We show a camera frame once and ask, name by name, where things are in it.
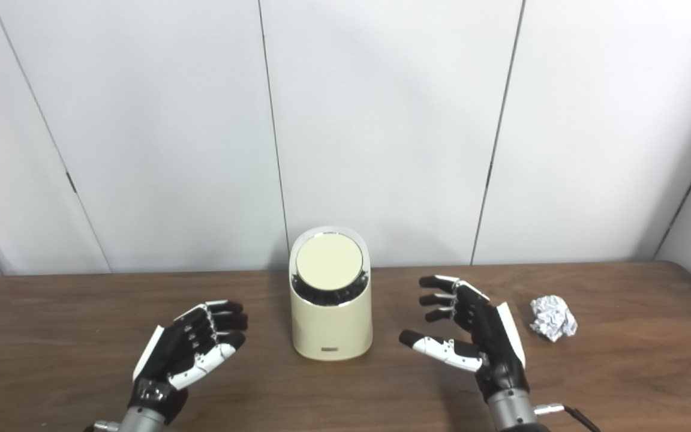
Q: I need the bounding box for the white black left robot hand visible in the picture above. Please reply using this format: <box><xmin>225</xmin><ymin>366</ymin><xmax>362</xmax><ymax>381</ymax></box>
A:
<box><xmin>128</xmin><ymin>300</ymin><xmax>249</xmax><ymax>424</ymax></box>

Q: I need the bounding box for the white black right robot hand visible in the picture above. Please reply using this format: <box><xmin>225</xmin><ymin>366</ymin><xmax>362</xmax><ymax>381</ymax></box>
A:
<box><xmin>399</xmin><ymin>275</ymin><xmax>530</xmax><ymax>401</ymax></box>

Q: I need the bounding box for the white paper ball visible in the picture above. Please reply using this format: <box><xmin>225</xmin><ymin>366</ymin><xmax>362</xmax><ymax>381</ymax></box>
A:
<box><xmin>530</xmin><ymin>295</ymin><xmax>579</xmax><ymax>343</ymax></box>

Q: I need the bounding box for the cream-colored desktop trash bin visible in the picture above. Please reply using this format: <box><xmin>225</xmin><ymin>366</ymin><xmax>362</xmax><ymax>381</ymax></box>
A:
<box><xmin>289</xmin><ymin>226</ymin><xmax>374</xmax><ymax>362</ymax></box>

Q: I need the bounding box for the cream round bin lid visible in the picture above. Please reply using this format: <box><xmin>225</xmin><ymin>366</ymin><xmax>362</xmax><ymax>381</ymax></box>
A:
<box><xmin>295</xmin><ymin>233</ymin><xmax>364</xmax><ymax>292</ymax></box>

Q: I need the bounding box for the black plastic bin liner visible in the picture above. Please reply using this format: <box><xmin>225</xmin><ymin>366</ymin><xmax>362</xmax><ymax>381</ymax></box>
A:
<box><xmin>293</xmin><ymin>270</ymin><xmax>370</xmax><ymax>308</ymax></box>

